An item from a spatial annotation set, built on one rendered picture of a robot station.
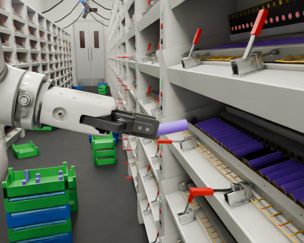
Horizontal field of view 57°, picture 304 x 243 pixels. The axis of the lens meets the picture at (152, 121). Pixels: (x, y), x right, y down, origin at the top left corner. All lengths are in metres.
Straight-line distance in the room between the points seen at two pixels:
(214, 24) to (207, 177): 0.47
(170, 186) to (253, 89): 0.60
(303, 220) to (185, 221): 0.43
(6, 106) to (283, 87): 0.34
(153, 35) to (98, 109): 1.17
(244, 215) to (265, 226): 0.04
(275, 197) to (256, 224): 0.05
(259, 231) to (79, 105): 0.29
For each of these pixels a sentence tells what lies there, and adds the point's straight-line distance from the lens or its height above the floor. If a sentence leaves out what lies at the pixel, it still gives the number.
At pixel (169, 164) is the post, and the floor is 0.66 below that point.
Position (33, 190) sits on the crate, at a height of 0.34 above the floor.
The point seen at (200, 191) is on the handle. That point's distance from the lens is 0.44.
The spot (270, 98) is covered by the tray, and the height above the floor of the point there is 0.94.
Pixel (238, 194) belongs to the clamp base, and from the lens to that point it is 0.46.
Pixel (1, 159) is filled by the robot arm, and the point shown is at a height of 0.74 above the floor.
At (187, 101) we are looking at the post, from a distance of 0.85.
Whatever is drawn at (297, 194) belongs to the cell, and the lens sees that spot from 0.46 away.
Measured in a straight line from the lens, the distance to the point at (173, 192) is 0.93.
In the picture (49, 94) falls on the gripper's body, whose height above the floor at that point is 0.93.
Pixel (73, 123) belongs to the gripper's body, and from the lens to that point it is 0.40.
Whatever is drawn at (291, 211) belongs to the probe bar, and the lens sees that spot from 0.41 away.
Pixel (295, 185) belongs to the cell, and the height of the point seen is 0.80.
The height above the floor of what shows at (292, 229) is 0.77.
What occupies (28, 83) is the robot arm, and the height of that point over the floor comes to 0.95.
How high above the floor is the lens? 0.98
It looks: 13 degrees down
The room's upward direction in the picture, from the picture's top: straight up
